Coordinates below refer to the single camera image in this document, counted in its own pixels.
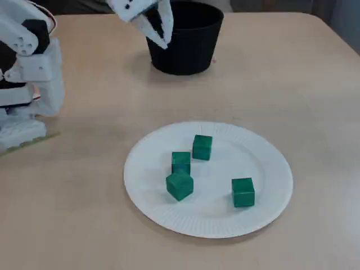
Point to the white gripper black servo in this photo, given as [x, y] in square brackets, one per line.
[134, 16]

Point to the green cube block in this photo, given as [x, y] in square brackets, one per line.
[181, 160]
[180, 187]
[243, 194]
[202, 147]

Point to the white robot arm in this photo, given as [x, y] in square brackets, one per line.
[42, 64]

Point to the black pot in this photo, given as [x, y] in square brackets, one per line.
[182, 53]

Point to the white paper plate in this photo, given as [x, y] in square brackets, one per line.
[219, 208]

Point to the green base plate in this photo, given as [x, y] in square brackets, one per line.
[47, 137]

